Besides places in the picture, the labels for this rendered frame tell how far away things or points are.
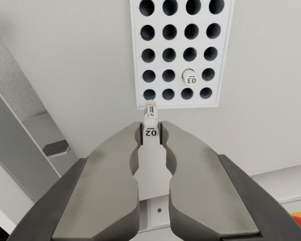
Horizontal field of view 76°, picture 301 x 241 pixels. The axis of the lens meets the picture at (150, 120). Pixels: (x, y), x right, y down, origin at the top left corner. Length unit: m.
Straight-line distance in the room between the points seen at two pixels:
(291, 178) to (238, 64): 0.21
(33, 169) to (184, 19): 0.18
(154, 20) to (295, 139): 0.25
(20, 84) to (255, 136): 1.12
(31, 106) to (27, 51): 1.00
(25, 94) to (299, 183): 1.18
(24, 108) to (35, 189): 1.10
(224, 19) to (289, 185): 0.27
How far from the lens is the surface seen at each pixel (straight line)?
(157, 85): 0.19
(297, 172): 0.39
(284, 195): 0.36
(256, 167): 0.34
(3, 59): 1.22
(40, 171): 0.19
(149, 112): 0.15
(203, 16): 0.19
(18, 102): 1.27
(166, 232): 0.33
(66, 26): 0.23
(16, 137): 0.18
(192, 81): 0.18
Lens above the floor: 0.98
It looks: 61 degrees down
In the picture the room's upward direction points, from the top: 178 degrees clockwise
